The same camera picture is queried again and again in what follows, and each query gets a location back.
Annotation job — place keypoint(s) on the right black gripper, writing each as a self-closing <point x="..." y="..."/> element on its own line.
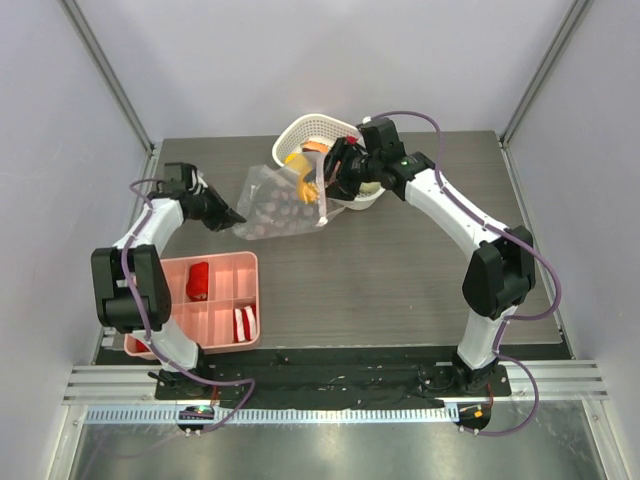
<point x="343" y="170"/>

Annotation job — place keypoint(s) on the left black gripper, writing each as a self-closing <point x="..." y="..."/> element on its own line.
<point x="224" y="216"/>

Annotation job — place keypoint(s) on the green fake lettuce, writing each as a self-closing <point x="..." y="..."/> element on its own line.
<point x="368" y="189"/>

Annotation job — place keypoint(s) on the clear pink zip top bag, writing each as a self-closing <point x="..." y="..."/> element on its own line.
<point x="271" y="207"/>

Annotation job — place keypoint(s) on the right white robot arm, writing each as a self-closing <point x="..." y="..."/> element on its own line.
<point x="500" y="271"/>

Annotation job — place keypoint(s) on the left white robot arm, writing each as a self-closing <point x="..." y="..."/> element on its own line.
<point x="131" y="291"/>

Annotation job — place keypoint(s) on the red fake food under arm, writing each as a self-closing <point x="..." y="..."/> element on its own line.
<point x="140" y="346"/>

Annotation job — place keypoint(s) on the red plush fake food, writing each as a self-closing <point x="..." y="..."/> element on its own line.
<point x="197" y="285"/>

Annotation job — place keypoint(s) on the orange fake fruit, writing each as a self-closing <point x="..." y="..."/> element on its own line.
<point x="307" y="191"/>

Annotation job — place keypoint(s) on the red white striped fake food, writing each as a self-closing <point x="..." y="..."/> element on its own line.
<point x="245" y="326"/>

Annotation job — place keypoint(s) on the white perforated plastic basket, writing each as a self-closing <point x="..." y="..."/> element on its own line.
<point x="324" y="129"/>

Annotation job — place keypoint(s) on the pink divided organizer tray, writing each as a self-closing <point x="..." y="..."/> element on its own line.
<point x="233" y="283"/>

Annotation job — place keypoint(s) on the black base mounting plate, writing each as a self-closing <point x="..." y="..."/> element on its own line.
<point x="309" y="380"/>

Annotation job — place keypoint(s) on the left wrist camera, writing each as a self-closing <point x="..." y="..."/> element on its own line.
<point x="182" y="177"/>

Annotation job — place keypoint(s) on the slotted grey cable duct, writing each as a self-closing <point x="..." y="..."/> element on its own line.
<point x="196" y="415"/>

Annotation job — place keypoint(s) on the left aluminium corner post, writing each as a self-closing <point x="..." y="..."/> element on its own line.
<point x="100" y="60"/>

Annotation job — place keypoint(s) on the aluminium corner post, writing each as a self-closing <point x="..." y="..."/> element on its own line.
<point x="568" y="27"/>
<point x="100" y="60"/>

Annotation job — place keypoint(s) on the right aluminium corner post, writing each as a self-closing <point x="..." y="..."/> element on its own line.
<point x="568" y="27"/>

